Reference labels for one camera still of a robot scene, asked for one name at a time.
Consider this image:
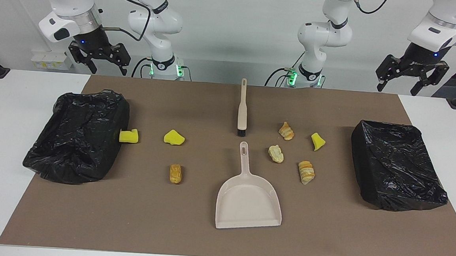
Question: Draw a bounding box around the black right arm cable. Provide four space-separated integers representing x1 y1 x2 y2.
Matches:
87 0 153 42

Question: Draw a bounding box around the beige plastic dustpan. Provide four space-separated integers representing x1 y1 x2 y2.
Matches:
214 140 287 233

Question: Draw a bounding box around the black base cable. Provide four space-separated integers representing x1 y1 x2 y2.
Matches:
131 57 153 79
264 66 295 88

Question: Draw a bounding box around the pale croissant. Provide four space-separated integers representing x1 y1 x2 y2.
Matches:
268 144 285 164

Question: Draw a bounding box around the yellow sponge with notch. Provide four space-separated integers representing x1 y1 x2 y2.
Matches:
119 128 139 144

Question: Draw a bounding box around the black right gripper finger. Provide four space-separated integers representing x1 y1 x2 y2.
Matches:
67 41 99 75
105 41 133 77

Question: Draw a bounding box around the open bin with black bag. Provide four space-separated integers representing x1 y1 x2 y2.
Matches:
22 85 132 188

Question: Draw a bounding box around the beige hand brush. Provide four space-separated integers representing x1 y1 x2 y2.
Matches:
236 78 251 137

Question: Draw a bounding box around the large striped croissant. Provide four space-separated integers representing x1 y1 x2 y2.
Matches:
297 160 317 186

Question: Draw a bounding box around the yellow sponge chunk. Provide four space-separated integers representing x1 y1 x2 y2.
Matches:
163 129 186 146

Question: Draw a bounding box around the small striped croissant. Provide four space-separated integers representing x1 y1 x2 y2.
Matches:
277 121 296 141

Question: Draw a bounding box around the brown table mat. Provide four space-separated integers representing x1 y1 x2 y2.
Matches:
0 70 456 256

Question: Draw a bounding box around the flat bin with black bag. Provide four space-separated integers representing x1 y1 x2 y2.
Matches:
347 119 453 215

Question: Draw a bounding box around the yellow sponge wedge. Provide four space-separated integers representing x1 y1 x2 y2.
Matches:
310 132 327 152

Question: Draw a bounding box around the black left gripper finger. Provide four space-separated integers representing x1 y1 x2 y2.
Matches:
410 61 450 98
375 53 411 94

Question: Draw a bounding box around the brown bread roll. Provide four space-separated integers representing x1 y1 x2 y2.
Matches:
168 163 184 185

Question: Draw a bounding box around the white power strip box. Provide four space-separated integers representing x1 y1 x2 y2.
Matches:
30 49 74 71

